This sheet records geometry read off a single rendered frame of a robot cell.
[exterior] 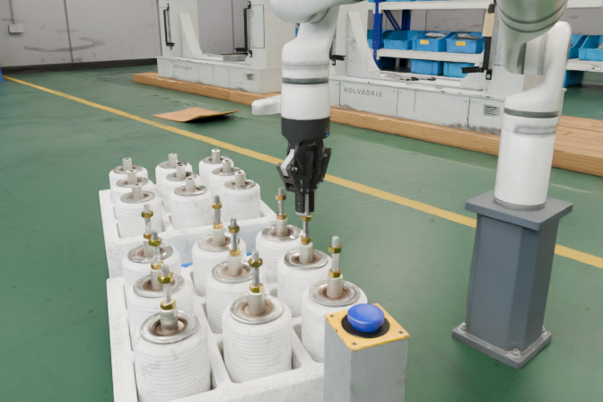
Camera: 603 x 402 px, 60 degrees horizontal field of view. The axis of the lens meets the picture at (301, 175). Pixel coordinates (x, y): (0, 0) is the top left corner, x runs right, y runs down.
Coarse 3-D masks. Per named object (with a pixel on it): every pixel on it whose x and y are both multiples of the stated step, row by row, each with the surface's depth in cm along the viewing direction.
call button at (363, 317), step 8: (360, 304) 58; (368, 304) 58; (352, 312) 57; (360, 312) 57; (368, 312) 57; (376, 312) 57; (352, 320) 56; (360, 320) 55; (368, 320) 55; (376, 320) 55; (360, 328) 56; (368, 328) 55; (376, 328) 56
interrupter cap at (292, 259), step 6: (288, 252) 88; (294, 252) 89; (312, 252) 88; (318, 252) 89; (288, 258) 86; (294, 258) 87; (312, 258) 87; (318, 258) 86; (324, 258) 86; (288, 264) 84; (294, 264) 84; (300, 264) 85; (306, 264) 85; (312, 264) 85; (318, 264) 84; (324, 264) 84; (306, 270) 83
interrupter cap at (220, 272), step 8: (224, 264) 84; (248, 264) 84; (216, 272) 82; (224, 272) 82; (248, 272) 82; (216, 280) 80; (224, 280) 79; (232, 280) 79; (240, 280) 79; (248, 280) 80
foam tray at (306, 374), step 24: (120, 288) 92; (192, 288) 92; (120, 312) 84; (120, 336) 78; (216, 336) 78; (120, 360) 73; (216, 360) 73; (312, 360) 73; (120, 384) 68; (216, 384) 69; (240, 384) 68; (264, 384) 68; (288, 384) 68; (312, 384) 69
